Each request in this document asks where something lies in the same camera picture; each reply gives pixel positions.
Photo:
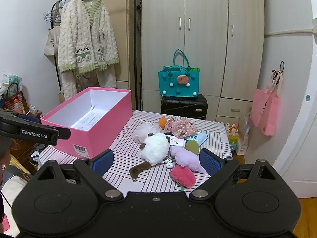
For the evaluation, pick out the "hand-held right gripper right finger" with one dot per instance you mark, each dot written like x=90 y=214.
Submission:
x=210 y=162

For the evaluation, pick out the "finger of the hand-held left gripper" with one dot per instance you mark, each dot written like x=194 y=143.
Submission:
x=65 y=133
x=28 y=118

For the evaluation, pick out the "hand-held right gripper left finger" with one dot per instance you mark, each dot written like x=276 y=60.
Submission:
x=102 y=162

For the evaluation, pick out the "green oval pad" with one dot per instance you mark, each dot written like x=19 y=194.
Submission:
x=192 y=146

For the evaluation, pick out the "purple plush toy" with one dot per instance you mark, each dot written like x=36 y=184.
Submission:
x=185 y=157

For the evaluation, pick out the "blue wet wipes pack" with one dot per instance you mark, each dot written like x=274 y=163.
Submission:
x=198 y=136

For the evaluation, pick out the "red pink plush toy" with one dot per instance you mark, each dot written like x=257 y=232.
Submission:
x=183 y=176

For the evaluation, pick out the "pink cardboard box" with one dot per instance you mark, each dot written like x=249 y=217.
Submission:
x=104 y=126

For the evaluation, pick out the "white wet wipes pack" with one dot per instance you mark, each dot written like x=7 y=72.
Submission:
x=177 y=141

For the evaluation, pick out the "small white charm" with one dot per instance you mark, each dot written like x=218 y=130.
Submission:
x=170 y=164

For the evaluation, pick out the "pink floral cloth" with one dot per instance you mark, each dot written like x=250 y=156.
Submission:
x=180 y=127

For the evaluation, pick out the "white brown plush toy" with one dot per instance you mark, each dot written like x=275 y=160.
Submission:
x=154 y=148

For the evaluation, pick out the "orange ball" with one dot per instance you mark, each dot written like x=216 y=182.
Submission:
x=162 y=123

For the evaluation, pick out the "person's left hand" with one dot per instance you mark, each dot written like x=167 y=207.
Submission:
x=4 y=161

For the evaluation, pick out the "orange drink bottle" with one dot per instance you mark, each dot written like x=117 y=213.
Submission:
x=17 y=105

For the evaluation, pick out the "wooden nightstand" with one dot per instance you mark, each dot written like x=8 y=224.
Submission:
x=24 y=151

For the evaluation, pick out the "striped bed sheet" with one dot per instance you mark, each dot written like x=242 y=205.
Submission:
x=215 y=138

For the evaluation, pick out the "brown woven basket bag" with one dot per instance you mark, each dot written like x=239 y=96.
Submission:
x=13 y=96

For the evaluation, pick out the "yellow green gift bag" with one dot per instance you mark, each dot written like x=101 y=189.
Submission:
x=232 y=141

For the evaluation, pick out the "brown paper bag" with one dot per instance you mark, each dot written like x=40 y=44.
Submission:
x=61 y=98

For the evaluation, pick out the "white plastic bag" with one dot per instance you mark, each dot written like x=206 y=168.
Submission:
x=244 y=138

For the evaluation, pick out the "clear plastic bag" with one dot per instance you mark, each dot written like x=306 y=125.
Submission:
x=12 y=79

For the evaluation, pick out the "black suitcase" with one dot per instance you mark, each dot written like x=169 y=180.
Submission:
x=184 y=106

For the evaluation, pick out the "white grey cloth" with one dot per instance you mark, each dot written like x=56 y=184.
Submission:
x=14 y=198

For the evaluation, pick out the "white fuzzy pants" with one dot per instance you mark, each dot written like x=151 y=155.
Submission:
x=106 y=79

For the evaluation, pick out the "pink shopping bag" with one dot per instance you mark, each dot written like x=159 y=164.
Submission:
x=265 y=109

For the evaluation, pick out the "beige canvas tote bag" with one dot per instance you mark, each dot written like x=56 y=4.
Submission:
x=50 y=42

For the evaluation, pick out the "teal felt tote bag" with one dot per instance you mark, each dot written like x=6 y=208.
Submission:
x=178 y=86

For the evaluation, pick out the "white door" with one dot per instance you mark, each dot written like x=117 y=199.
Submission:
x=302 y=168

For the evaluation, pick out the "white green fuzzy jacket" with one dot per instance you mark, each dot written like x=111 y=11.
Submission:
x=84 y=37

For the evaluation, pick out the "beige wardrobe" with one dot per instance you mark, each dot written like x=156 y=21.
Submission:
x=205 y=42

